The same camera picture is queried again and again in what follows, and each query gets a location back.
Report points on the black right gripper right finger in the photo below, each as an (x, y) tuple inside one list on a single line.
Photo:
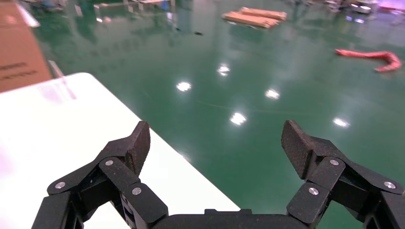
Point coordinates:
[(348, 189)]

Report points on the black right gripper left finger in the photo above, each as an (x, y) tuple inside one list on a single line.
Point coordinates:
[(95, 189)]

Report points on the printed closed cardboard box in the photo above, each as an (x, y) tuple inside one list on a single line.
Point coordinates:
[(19, 47)]

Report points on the wooden plank stack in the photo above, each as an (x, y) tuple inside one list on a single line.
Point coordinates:
[(253, 17)]

